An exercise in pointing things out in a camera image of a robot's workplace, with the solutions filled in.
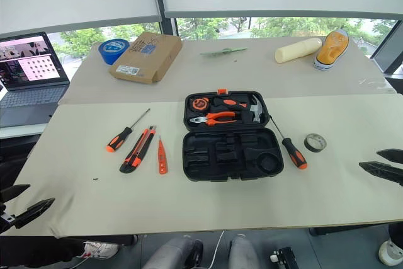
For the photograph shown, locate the dark window frame post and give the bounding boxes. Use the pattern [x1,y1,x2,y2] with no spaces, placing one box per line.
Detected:
[149,0,179,42]

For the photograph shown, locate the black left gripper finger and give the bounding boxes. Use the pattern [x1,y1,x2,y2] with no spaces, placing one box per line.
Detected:
[13,197,56,229]
[0,183,31,203]

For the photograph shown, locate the thin white cable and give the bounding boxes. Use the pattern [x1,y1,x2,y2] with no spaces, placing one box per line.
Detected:
[205,230,225,269]

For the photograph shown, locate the black clamp white knob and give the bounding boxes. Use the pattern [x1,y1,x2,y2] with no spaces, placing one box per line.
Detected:
[270,246,299,269]

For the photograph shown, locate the Phillips screwdriver black orange handle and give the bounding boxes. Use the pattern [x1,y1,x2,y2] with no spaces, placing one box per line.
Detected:
[106,108,151,153]

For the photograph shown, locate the blue tape roll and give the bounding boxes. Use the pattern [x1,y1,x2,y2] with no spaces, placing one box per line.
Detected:
[98,38,130,66]

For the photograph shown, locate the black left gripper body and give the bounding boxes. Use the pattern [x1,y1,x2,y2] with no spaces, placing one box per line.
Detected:
[0,202,16,235]

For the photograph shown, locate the white sneaker red laces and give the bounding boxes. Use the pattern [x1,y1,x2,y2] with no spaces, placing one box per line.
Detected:
[75,240,121,261]

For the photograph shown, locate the orange black tape measure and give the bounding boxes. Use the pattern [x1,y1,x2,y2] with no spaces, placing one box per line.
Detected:
[191,96,212,113]

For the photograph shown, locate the slanted dark window frame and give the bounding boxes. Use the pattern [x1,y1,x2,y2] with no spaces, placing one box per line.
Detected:
[370,19,403,75]

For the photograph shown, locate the brown cardboard box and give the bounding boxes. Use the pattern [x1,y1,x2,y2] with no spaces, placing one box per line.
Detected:
[108,31,184,85]

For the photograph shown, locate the cream cylinder roll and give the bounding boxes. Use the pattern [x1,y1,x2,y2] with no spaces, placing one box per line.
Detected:
[274,37,323,64]

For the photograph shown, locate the open grey laptop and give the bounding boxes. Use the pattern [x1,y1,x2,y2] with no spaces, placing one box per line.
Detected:
[0,31,71,129]

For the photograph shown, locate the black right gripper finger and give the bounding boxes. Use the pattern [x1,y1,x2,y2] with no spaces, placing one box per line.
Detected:
[358,161,403,187]
[376,148,403,164]

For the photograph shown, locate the orange handled pliers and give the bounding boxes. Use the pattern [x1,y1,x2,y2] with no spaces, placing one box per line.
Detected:
[189,111,237,128]

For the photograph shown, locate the claw hammer black orange handle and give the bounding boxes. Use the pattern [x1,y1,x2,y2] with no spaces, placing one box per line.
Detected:
[213,93,266,123]

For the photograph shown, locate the yellow canvas shoe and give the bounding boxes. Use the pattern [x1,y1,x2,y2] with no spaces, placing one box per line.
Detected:
[312,28,350,72]

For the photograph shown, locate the black tool case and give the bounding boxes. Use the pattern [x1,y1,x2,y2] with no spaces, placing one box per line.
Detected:
[181,88,285,183]

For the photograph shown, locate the green plastic comb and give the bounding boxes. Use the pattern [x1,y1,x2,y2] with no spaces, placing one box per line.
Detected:
[200,47,248,59]

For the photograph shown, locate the flathead screwdriver black orange handle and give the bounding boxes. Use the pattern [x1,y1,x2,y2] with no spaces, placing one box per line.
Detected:
[268,114,309,170]

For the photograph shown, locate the orange voltage tester pen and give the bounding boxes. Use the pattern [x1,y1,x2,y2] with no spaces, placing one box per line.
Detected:
[157,135,169,175]

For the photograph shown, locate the clear crumpled tape strip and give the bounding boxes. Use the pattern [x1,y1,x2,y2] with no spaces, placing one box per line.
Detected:
[358,77,389,89]

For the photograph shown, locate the black electrical tape roll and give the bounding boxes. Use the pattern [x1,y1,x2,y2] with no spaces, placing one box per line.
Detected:
[304,133,327,153]

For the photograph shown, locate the black orange utility knife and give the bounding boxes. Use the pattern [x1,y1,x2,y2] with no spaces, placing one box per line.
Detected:
[119,125,157,175]

